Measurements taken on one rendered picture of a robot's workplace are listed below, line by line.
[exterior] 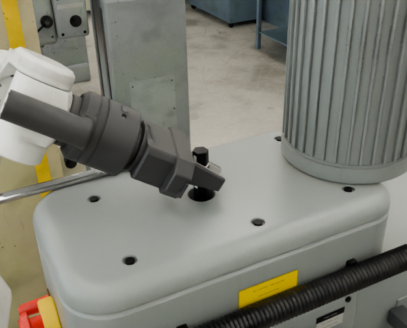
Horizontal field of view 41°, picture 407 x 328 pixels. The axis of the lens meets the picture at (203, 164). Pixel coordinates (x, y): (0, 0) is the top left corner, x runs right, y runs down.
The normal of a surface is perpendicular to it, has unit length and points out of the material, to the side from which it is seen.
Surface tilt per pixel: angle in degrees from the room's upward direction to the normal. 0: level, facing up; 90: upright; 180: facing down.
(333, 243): 90
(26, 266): 90
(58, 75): 86
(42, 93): 76
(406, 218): 0
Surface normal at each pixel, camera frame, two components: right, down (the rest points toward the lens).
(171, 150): 0.48, -0.80
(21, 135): 0.25, 0.24
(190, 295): 0.44, 0.44
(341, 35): -0.45, 0.46
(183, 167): 0.46, -0.22
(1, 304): 0.98, 0.02
